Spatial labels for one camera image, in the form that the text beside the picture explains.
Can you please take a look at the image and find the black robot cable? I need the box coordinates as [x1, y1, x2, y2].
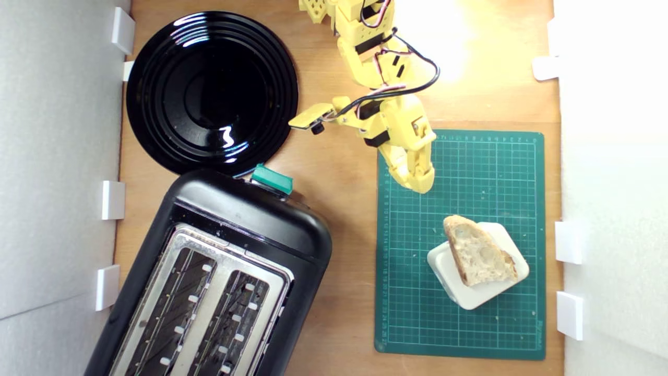
[326, 26, 440, 118]

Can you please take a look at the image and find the yellow wrist camera mount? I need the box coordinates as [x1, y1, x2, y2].
[288, 99, 345, 135]

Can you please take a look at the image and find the green cutting mat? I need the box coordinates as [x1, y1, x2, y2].
[374, 127, 546, 361]

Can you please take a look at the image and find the brown bread slice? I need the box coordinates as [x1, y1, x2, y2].
[443, 215, 519, 287]

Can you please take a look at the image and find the green toaster lever knob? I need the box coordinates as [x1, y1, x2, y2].
[250, 163, 294, 196]

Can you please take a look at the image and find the black round plate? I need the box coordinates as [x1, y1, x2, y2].
[126, 10, 299, 177]

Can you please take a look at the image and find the white block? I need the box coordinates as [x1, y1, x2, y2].
[427, 222, 530, 311]

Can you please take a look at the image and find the black two-slot toaster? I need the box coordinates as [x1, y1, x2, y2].
[83, 168, 333, 376]

